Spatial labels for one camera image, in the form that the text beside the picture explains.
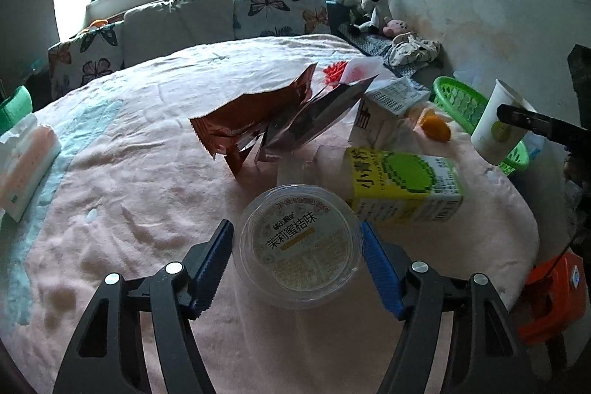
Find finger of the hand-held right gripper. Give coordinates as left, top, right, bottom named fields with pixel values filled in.
left=496, top=103, right=585, bottom=148

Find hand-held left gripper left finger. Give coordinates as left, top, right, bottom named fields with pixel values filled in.
left=53, top=219, right=236, bottom=394

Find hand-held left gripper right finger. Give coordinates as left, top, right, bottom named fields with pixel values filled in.
left=359, top=221, right=543, bottom=394

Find white paper cup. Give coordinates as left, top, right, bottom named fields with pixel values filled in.
left=471, top=79, right=539, bottom=168

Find clear jelly cup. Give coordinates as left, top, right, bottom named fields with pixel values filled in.
left=233, top=185, right=364, bottom=311

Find green plastic basket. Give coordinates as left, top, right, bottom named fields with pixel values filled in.
left=433, top=76, right=530, bottom=177

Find yellow-green drink carton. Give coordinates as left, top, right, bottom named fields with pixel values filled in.
left=344, top=147, right=465, bottom=224

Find white milk carton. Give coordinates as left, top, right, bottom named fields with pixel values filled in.
left=348, top=76, right=432, bottom=150

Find brown snack bag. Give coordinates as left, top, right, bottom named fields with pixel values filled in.
left=189, top=62, right=319, bottom=179

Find silver foil bag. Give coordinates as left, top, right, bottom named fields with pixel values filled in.
left=256, top=73, right=380, bottom=164

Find red foam fruit net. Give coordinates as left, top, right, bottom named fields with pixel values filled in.
left=322, top=61, right=347, bottom=85

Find pink blanket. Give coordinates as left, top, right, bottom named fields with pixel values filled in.
left=0, top=33, right=541, bottom=394

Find patterned crumpled clothes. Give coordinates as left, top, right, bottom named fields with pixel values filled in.
left=387, top=31, right=441, bottom=67

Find orange plastic stool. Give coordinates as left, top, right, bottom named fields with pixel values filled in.
left=517, top=251, right=587, bottom=346

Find pink plush toy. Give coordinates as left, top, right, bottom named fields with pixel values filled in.
left=382, top=19, right=407, bottom=38

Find dark knit mat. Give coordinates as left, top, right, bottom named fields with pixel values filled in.
left=337, top=22, right=399, bottom=59

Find cow plush toy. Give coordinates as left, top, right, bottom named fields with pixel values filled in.
left=351, top=0, right=394, bottom=35

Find peach tissue pack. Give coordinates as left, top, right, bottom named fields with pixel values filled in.
left=0, top=112, right=63, bottom=223

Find small butterfly pillow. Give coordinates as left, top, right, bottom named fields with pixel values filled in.
left=47, top=21, right=126, bottom=99

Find grey cushion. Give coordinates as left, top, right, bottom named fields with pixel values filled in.
left=124, top=0, right=237, bottom=67

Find green plastic container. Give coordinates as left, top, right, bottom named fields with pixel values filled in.
left=0, top=85, right=34, bottom=136

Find large butterfly pillow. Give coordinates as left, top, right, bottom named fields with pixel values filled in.
left=233, top=0, right=332, bottom=40

